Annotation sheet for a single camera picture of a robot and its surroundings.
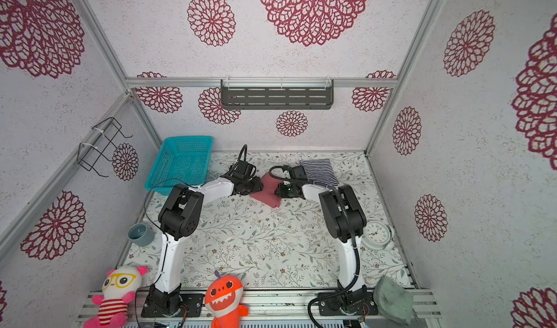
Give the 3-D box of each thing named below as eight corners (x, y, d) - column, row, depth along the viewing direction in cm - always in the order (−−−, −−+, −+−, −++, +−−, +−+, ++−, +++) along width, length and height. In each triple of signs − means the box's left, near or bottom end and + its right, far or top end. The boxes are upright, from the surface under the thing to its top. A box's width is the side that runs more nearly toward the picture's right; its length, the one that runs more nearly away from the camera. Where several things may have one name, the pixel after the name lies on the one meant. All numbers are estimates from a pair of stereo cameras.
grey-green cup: (134, 246, 89) (123, 238, 83) (140, 231, 93) (131, 223, 87) (151, 246, 89) (142, 238, 83) (157, 231, 93) (148, 223, 87)
